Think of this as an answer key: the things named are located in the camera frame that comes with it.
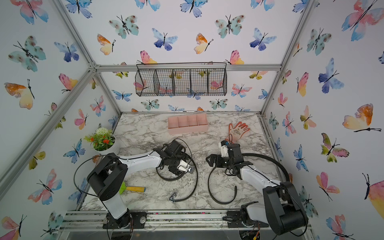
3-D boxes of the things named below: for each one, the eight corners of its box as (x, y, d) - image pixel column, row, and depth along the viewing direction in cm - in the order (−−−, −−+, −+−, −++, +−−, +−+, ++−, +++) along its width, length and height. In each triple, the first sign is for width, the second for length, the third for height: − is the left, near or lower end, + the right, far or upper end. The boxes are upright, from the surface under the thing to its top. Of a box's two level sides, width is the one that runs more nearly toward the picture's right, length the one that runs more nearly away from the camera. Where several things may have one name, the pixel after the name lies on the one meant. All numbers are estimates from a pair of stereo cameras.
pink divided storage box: (169, 136, 110) (168, 131, 106) (169, 121, 119) (168, 117, 115) (209, 131, 112) (209, 127, 108) (205, 117, 121) (206, 113, 117)
